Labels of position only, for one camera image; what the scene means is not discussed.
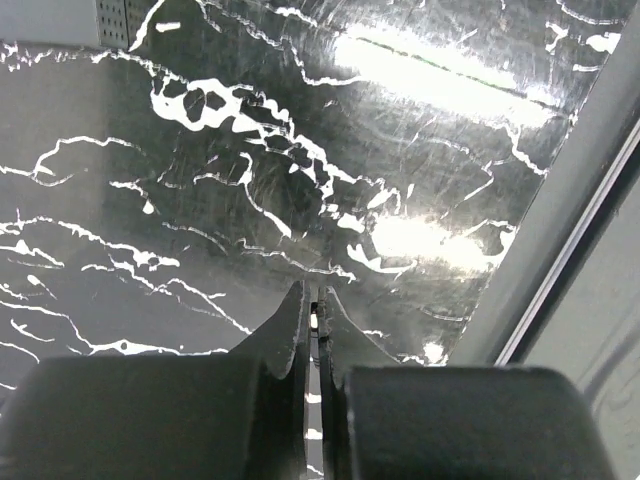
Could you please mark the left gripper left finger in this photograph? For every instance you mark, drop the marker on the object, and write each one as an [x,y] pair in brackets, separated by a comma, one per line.
[277,447]

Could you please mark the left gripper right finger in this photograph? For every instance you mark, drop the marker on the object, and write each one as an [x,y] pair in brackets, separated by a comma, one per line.
[342,346]

